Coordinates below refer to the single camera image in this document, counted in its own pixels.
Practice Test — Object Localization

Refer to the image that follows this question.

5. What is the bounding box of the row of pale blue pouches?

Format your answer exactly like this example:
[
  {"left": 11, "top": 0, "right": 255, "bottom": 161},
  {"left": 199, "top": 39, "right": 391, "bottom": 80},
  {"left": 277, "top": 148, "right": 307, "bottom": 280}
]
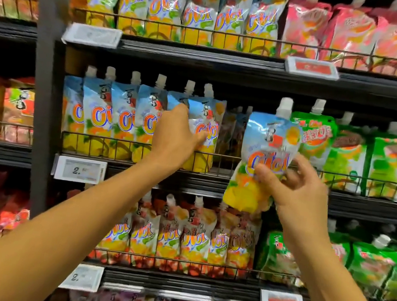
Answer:
[{"left": 82, "top": 0, "right": 289, "bottom": 59}]

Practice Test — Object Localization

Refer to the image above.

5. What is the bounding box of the row of pink pouches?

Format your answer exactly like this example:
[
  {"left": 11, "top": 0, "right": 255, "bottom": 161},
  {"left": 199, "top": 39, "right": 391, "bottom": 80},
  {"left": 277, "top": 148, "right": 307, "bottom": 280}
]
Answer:
[{"left": 279, "top": 0, "right": 397, "bottom": 77}]

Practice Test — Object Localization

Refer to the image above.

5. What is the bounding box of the row of blue jelly pouches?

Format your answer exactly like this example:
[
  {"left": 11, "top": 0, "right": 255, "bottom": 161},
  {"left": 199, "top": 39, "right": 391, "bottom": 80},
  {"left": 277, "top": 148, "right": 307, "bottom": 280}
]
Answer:
[{"left": 53, "top": 60, "right": 257, "bottom": 180}]

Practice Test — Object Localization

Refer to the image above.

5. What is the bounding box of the row of yellow red bags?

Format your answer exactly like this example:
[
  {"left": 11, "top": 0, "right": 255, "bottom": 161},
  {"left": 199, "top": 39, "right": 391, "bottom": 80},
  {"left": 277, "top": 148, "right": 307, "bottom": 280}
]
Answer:
[{"left": 0, "top": 72, "right": 42, "bottom": 147}]

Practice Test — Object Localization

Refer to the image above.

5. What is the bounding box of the white price tag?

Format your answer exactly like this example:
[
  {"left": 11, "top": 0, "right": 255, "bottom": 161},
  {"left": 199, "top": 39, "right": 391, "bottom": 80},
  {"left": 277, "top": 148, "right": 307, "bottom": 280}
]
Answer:
[
  {"left": 61, "top": 21, "right": 123, "bottom": 52},
  {"left": 53, "top": 154, "right": 108, "bottom": 187},
  {"left": 59, "top": 260, "right": 106, "bottom": 295}
]

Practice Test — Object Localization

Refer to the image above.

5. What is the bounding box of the person's right hand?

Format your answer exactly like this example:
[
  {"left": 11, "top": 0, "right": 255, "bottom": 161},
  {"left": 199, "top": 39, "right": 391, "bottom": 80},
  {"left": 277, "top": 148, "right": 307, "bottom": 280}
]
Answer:
[{"left": 244, "top": 146, "right": 336, "bottom": 250}]

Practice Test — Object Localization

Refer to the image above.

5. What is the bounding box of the row of bright green pouches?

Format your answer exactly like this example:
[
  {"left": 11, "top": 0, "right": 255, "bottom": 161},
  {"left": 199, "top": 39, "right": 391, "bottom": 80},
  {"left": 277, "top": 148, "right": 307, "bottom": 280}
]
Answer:
[{"left": 281, "top": 95, "right": 397, "bottom": 203}]

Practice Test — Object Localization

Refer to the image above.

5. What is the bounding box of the row of orange red pouches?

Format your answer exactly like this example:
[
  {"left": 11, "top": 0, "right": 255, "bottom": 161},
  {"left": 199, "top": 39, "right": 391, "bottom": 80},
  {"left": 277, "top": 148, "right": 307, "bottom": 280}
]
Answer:
[{"left": 87, "top": 182, "right": 265, "bottom": 286}]

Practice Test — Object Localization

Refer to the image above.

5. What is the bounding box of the black metal store shelf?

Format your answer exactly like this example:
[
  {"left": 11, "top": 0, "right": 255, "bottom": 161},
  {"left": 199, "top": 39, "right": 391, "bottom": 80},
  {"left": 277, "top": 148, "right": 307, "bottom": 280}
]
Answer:
[{"left": 0, "top": 0, "right": 397, "bottom": 301}]

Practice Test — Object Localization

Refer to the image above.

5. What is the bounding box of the person's left hand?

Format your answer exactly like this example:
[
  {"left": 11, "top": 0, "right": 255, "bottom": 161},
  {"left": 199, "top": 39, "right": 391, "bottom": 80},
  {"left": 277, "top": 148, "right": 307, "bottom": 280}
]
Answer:
[{"left": 146, "top": 99, "right": 213, "bottom": 180}]

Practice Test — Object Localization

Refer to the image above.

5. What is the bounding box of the blue spouted jelly pouch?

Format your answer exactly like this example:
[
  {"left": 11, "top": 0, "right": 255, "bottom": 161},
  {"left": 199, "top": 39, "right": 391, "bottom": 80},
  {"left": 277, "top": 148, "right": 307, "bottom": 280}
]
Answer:
[
  {"left": 177, "top": 80, "right": 230, "bottom": 176},
  {"left": 221, "top": 90, "right": 307, "bottom": 219}
]

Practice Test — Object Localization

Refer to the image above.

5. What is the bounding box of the person's left forearm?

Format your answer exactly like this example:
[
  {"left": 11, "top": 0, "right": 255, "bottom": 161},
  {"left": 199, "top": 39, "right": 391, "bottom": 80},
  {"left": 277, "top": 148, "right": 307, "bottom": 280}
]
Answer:
[{"left": 0, "top": 137, "right": 175, "bottom": 301}]

